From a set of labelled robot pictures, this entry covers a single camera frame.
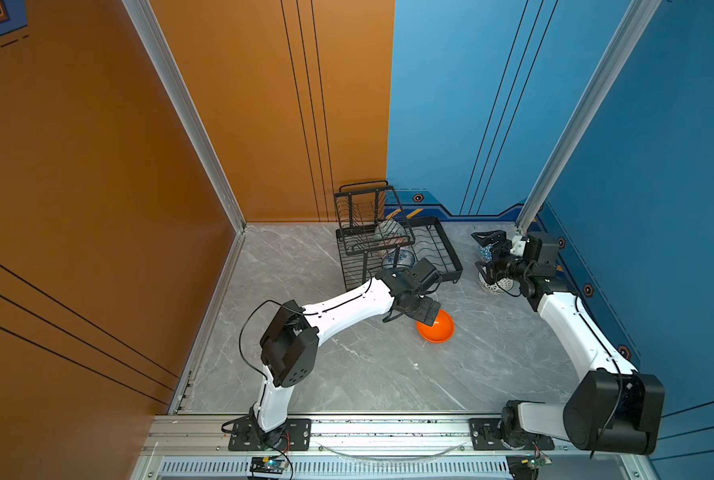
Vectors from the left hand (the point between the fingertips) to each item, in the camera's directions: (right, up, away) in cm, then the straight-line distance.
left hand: (422, 309), depth 84 cm
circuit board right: (+24, -33, -14) cm, 43 cm away
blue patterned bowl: (-6, +14, +2) cm, 15 cm away
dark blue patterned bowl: (+13, +16, -13) cm, 24 cm away
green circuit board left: (-40, -35, -13) cm, 54 cm away
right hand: (+12, +18, -3) cm, 22 cm away
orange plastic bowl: (+6, -7, +3) cm, 10 cm away
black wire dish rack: (-18, +31, +16) cm, 39 cm away
